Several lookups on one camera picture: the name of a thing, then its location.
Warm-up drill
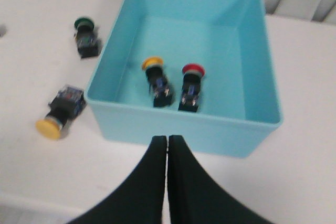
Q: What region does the red push button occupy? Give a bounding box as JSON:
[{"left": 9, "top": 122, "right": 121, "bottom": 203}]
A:
[{"left": 178, "top": 63, "right": 205, "bottom": 112}]

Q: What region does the yellow push button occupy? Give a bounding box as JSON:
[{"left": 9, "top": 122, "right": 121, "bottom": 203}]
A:
[
  {"left": 142, "top": 56, "right": 174, "bottom": 108},
  {"left": 35, "top": 85, "right": 86, "bottom": 140}
]

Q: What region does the upper green push button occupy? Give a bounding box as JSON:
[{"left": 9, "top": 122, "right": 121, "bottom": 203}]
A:
[{"left": 74, "top": 17, "right": 100, "bottom": 59}]

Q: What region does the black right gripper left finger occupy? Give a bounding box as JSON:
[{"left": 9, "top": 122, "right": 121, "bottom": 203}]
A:
[{"left": 69, "top": 136, "right": 167, "bottom": 223}]

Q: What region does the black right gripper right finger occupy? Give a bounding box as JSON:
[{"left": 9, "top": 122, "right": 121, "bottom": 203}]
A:
[{"left": 167, "top": 135, "right": 269, "bottom": 223}]

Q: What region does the blue plastic box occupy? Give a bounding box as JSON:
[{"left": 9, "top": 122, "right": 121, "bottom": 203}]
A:
[{"left": 85, "top": 0, "right": 282, "bottom": 157}]

